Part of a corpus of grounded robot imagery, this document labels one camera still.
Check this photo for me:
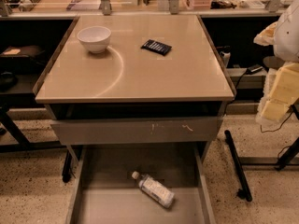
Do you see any white ceramic bowl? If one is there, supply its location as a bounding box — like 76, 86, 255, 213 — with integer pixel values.
77, 26, 111, 53

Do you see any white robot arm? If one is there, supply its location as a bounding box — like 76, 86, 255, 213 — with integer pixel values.
253, 0, 299, 121

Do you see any open grey middle drawer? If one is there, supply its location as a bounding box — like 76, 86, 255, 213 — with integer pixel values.
65, 144, 216, 224

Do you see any black power adapter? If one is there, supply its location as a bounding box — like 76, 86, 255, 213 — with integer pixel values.
246, 64, 263, 75

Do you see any black table leg right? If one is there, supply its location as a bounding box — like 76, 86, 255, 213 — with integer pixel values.
224, 130, 252, 202

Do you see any closed grey top drawer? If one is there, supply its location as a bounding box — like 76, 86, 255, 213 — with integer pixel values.
51, 117, 222, 146

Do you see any black table leg left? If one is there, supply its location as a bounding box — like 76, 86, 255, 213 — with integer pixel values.
0, 106, 62, 153

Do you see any clear plastic water bottle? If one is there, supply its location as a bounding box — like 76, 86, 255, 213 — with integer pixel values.
132, 171, 175, 208

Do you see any black floor cable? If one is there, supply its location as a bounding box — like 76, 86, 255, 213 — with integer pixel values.
260, 109, 295, 133

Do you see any grey drawer cabinet counter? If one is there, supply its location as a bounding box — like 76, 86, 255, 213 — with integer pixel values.
32, 14, 237, 162

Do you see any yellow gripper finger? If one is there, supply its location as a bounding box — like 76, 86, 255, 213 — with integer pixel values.
269, 63, 299, 105
260, 99, 289, 122

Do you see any black table leg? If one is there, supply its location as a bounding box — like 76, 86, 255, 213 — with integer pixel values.
0, 106, 62, 153
224, 130, 252, 202

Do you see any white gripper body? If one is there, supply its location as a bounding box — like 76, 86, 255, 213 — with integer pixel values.
256, 56, 284, 122

